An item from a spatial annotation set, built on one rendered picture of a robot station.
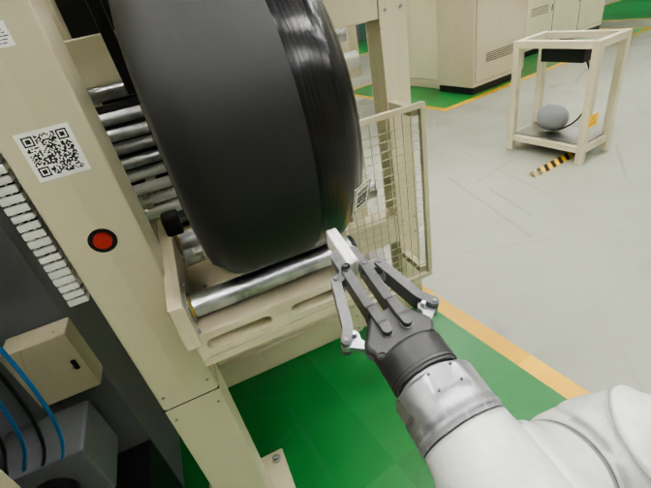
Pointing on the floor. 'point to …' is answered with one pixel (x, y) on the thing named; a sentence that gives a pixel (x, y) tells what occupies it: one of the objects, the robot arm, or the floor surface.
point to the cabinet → (478, 43)
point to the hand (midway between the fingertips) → (342, 252)
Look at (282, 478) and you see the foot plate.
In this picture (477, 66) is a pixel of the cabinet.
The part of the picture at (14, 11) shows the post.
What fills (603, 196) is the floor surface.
